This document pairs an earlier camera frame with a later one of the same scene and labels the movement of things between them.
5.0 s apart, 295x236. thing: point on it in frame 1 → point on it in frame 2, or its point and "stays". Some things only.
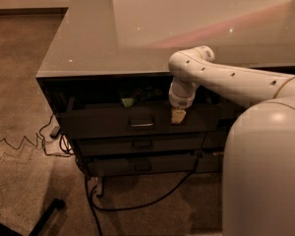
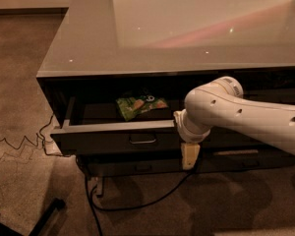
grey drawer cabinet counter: x=106 y=75 stays
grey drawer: x=138 y=122 → x=154 y=137
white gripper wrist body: x=181 y=101 → x=191 y=134
